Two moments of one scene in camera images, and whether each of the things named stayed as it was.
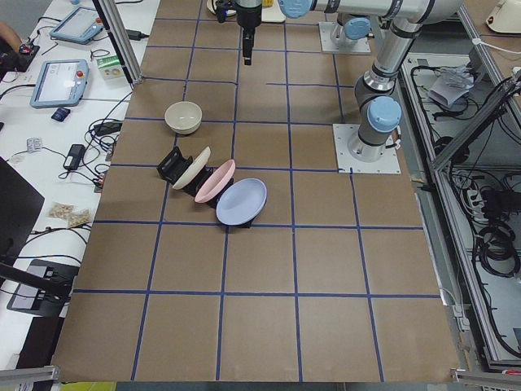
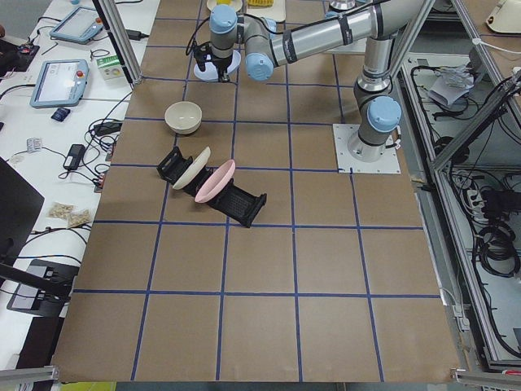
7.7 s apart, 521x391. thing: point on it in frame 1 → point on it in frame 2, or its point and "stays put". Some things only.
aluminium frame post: [120, 36] stays put
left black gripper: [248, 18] → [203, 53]
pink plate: [216, 181] stays put
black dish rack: [174, 164] stays put
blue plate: [241, 201] → [212, 70]
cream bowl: [183, 117] stays put
